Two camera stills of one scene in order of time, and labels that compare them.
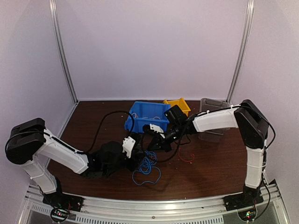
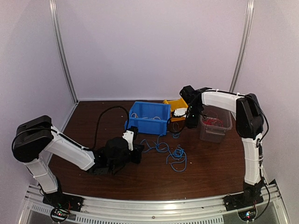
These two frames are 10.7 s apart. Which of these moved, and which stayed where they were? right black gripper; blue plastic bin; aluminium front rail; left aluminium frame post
Moved: right black gripper
Stayed: blue plastic bin; aluminium front rail; left aluminium frame post
